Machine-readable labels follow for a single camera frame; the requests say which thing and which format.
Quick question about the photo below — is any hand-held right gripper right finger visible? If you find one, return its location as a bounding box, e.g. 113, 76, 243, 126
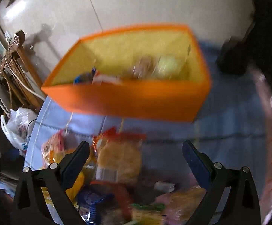
182, 140, 261, 225

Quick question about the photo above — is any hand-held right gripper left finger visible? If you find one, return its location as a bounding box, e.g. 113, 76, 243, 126
12, 141, 91, 225

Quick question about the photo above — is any clear orange-edged cake packet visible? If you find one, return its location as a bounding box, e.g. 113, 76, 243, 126
92, 128, 147, 185

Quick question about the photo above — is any orange storage box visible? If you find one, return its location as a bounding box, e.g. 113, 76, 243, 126
41, 23, 212, 123

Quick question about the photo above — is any pink and orange snack packet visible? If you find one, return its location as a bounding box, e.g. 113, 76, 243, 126
41, 130, 67, 167

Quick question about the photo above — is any dark blue snack packet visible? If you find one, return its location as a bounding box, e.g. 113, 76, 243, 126
76, 185, 115, 221

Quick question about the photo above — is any small white packet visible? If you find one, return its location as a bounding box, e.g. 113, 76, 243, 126
154, 181, 176, 192

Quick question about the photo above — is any pale pink snack packet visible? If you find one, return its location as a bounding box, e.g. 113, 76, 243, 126
156, 186, 208, 225

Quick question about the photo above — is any blue checked bed sheet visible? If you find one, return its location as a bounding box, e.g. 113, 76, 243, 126
24, 40, 272, 225

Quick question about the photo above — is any green and yellow snack packet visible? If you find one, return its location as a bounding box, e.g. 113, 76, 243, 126
130, 203, 167, 225

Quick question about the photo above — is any white plastic bag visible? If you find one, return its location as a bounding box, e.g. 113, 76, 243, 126
1, 107, 38, 156

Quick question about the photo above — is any red and white snack packet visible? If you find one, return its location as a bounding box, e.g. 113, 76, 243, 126
91, 71, 123, 85

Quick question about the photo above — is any yellow-green snack packet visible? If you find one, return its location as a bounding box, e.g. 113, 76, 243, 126
156, 55, 185, 78

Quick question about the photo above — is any beige snack packet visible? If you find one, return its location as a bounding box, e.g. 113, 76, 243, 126
129, 56, 157, 80

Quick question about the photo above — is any black object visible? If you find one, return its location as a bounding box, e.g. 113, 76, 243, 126
217, 21, 256, 75

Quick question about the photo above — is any carved wooden chair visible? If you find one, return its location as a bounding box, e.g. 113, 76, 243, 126
0, 29, 47, 109

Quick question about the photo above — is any white cable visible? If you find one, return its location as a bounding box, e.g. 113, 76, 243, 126
6, 58, 46, 99

